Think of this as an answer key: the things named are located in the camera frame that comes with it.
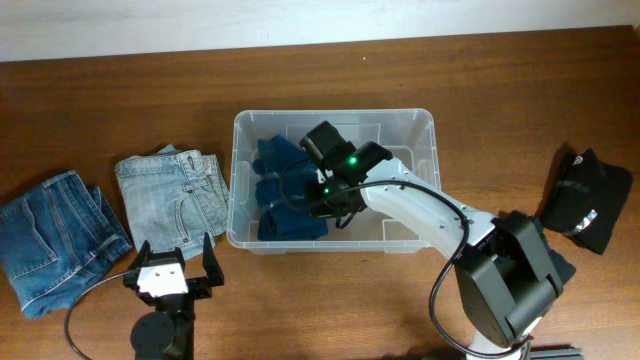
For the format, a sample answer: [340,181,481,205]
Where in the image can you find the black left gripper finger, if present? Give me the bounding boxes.
[202,232,225,287]
[128,240,150,272]

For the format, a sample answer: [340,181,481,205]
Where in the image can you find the blue shirt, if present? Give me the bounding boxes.
[252,135,328,241]

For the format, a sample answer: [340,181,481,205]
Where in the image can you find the clear plastic storage container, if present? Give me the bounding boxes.
[226,108,441,255]

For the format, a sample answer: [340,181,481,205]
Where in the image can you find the dark grey garment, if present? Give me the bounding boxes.
[530,216,576,285]

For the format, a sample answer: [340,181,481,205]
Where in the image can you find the black shirt with logo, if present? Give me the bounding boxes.
[541,149,633,255]

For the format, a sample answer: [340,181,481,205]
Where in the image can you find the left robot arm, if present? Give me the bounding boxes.
[123,240,224,360]

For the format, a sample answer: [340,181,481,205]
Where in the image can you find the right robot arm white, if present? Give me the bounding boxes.
[227,135,563,359]

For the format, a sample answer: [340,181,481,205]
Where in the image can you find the light blue folded jeans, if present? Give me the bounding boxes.
[115,144,229,259]

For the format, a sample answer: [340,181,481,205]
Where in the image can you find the dark blue folded jeans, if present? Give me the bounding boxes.
[1,171,132,319]

